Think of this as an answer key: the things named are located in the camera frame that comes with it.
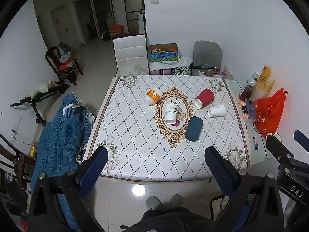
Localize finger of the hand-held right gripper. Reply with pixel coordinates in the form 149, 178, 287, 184
266, 133, 300, 168
294, 130, 309, 153

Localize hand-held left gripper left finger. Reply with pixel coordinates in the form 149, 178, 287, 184
28, 146, 109, 232

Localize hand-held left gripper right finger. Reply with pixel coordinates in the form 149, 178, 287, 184
204, 146, 285, 232

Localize dark teal cup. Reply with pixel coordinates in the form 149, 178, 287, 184
185, 116, 204, 142

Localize small white speckled cup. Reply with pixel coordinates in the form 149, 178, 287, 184
208, 104, 227, 118

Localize red cup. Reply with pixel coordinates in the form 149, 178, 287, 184
195, 88, 215, 108

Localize white floral printed cup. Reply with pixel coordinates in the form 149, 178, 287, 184
164, 103, 180, 124

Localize orange and white cup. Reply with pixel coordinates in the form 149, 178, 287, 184
144, 89, 164, 106

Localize red plastic bag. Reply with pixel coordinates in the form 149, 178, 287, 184
253, 88, 288, 138

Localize blue knitted blanket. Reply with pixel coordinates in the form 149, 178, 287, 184
30, 93, 96, 231

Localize smartphone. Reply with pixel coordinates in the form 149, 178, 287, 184
245, 98, 258, 121

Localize grey slipper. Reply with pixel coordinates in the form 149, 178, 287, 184
146, 196, 161, 210
169, 194, 184, 207

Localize white diamond patterned tablecloth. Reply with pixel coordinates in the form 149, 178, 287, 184
83, 74, 250, 182

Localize brown drink bottle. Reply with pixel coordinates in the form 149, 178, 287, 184
239, 84, 253, 101

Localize yellow snack bag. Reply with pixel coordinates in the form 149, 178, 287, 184
251, 65, 276, 99

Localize person's legs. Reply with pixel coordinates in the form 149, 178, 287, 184
120, 206, 216, 232

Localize white green bottle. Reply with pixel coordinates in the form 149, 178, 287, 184
247, 71, 260, 85

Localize white side table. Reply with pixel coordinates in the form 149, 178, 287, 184
223, 77, 269, 161

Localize black tripod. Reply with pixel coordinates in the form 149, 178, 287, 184
10, 80, 71, 126

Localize black white patterned bag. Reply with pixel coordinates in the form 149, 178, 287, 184
171, 66, 193, 75

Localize dark wooden chair with clothes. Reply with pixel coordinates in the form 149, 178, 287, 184
45, 43, 84, 86

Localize white folded cloth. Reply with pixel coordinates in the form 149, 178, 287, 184
149, 56, 194, 72

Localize grey fabric chair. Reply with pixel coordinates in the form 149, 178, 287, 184
192, 41, 222, 76

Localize white padded chair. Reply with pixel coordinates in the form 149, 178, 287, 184
113, 35, 150, 77

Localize cardboard box with packets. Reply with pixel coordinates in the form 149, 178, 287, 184
148, 43, 180, 62

